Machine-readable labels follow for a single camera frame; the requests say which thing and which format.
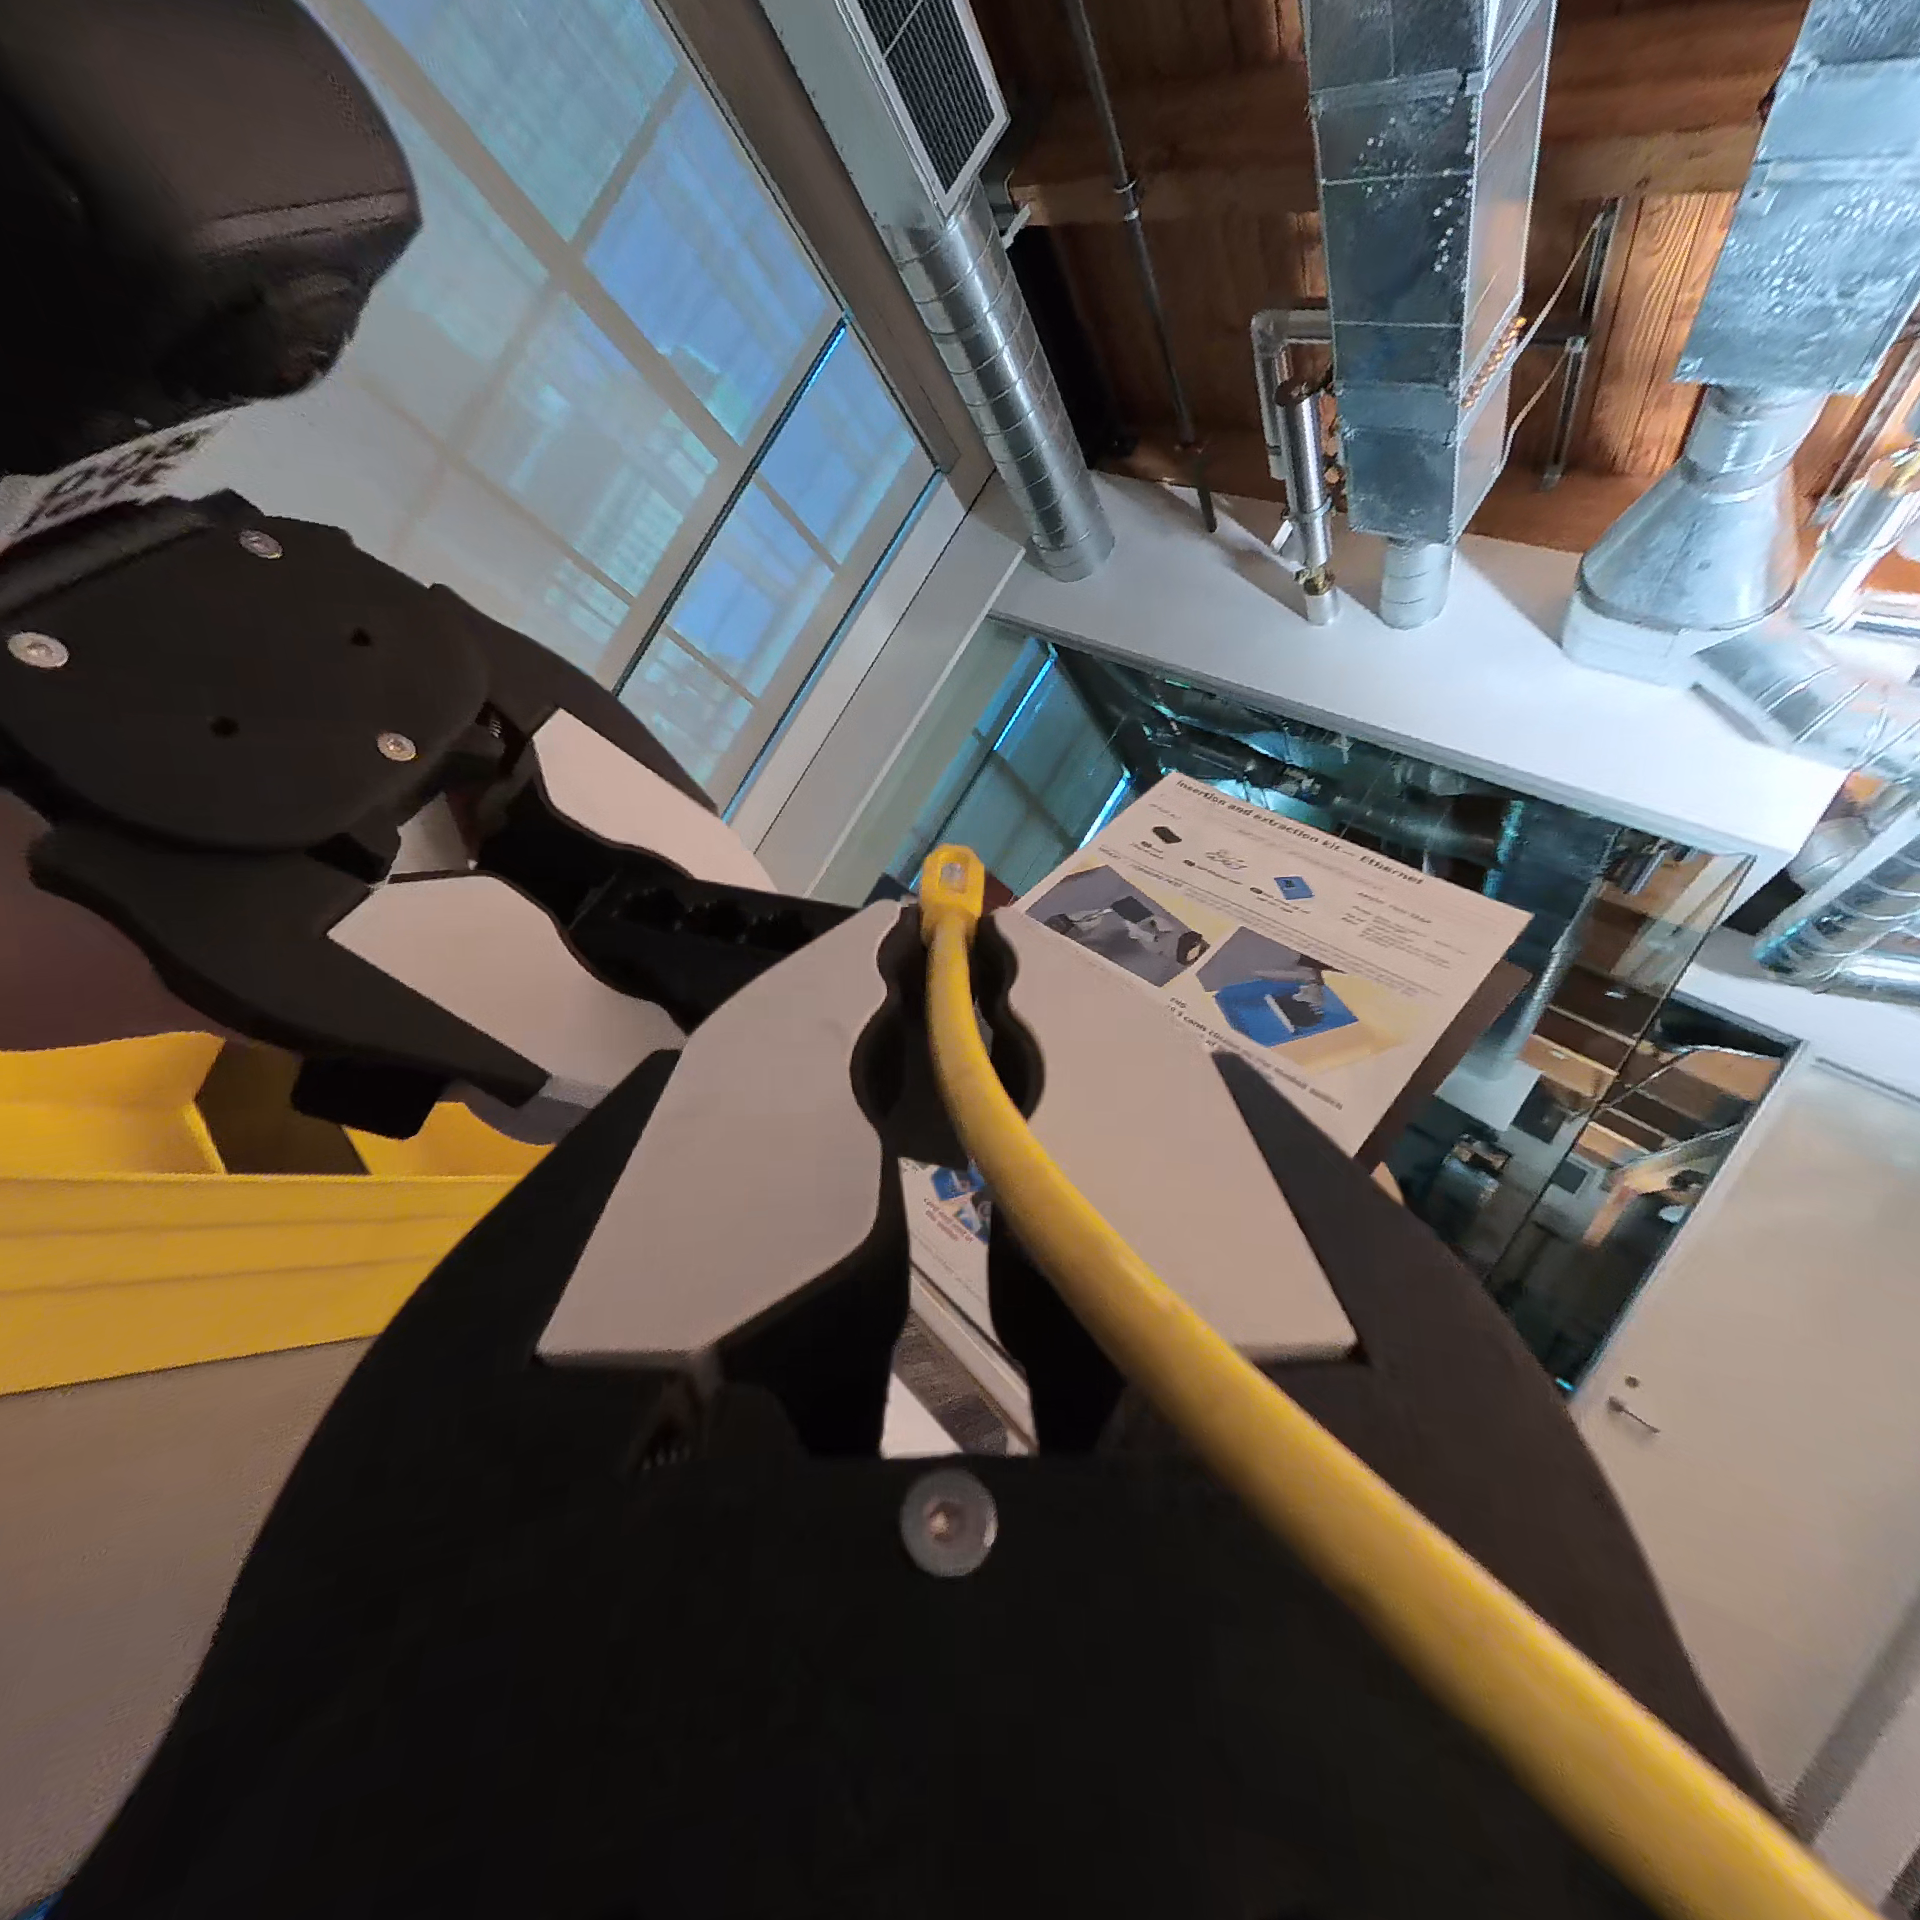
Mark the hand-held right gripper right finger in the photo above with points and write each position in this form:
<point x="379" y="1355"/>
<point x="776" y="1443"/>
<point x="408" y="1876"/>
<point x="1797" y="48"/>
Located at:
<point x="1180" y="1140"/>

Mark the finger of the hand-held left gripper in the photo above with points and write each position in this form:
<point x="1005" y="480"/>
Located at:
<point x="448" y="962"/>
<point x="646" y="792"/>

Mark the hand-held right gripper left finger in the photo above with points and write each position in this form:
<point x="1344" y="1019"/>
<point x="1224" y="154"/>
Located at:
<point x="721" y="1185"/>

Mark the printed instruction sheet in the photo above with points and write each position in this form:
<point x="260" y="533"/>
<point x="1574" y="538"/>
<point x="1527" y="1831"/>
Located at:
<point x="1275" y="975"/>

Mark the yellow plastic bin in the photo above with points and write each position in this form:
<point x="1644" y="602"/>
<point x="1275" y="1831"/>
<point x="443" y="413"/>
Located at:
<point x="176" y="1273"/>

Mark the large grid window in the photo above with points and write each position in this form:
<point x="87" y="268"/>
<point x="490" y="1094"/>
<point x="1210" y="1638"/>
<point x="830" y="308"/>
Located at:
<point x="670" y="301"/>

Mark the white door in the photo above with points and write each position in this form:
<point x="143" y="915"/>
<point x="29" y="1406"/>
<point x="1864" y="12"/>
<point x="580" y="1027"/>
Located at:
<point x="1768" y="1354"/>

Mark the silver vertical pipe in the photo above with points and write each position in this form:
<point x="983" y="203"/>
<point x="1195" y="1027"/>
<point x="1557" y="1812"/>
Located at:
<point x="1307" y="480"/>

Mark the silver insulated pipe bundle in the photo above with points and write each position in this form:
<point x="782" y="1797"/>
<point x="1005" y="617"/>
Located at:
<point x="1848" y="915"/>

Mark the spiral round metal duct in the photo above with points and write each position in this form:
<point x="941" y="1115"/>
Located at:
<point x="1005" y="387"/>

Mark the wall air vent grille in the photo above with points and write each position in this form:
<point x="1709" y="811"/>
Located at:
<point x="931" y="76"/>

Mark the rectangular metal duct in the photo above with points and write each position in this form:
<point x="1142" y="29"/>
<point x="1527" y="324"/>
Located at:
<point x="1429" y="301"/>

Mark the large insulated metal duct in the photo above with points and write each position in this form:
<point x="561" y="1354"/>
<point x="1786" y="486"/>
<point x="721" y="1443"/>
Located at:
<point x="1832" y="226"/>

